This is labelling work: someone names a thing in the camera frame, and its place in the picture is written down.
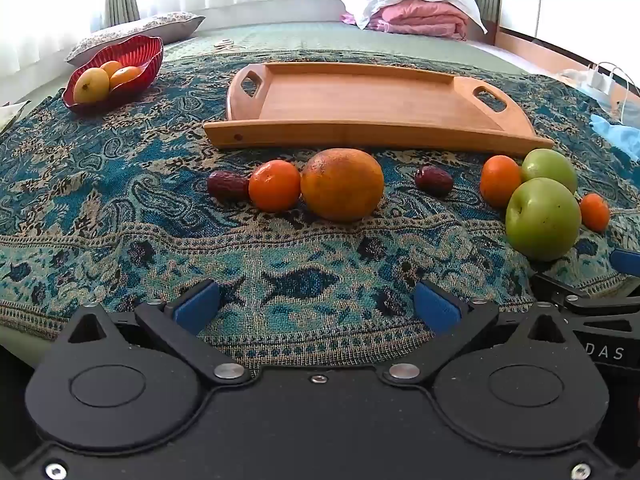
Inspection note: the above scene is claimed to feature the white wardrobe with wooden base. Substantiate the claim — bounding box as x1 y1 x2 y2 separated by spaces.
495 0 640 91

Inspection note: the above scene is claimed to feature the large orange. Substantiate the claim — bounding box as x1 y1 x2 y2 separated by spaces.
300 148 385 222

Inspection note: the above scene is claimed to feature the white bag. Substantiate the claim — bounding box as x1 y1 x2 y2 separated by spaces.
557 61 637 122

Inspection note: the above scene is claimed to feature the green quilted mat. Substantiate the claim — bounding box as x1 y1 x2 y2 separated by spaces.
0 20 531 126

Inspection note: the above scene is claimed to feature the green apple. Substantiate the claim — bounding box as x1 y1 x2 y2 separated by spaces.
505 177 582 262
521 148 579 196

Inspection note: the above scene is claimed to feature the dark red date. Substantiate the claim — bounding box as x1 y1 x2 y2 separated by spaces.
414 166 455 197
207 171 251 204

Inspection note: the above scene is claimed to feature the small tangerine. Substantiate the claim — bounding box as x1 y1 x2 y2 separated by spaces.
580 193 611 233

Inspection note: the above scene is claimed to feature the pink folded quilt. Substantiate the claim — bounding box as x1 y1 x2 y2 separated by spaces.
367 2 469 41

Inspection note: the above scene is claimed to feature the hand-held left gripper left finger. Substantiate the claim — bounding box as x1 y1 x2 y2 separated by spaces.
52 280 251 386

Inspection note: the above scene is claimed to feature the yellow pear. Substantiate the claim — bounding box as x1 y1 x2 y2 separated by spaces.
73 67 111 105

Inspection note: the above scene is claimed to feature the light blue cloth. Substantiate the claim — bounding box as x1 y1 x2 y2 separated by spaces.
590 112 640 163

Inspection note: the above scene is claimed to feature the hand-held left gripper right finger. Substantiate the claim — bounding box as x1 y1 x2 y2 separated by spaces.
382 280 576 386

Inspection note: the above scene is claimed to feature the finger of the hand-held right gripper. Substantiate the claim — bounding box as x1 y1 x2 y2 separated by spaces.
609 248 640 279
530 272 640 318

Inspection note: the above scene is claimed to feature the blue patterned blanket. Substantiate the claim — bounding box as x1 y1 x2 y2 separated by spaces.
0 50 640 367

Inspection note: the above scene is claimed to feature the wooden tray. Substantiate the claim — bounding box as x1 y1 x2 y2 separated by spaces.
202 62 555 153

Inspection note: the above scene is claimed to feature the floral pillow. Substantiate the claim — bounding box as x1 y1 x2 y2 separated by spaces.
66 14 207 67

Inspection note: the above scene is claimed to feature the red ribbed bowl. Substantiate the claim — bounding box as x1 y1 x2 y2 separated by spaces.
62 35 165 115

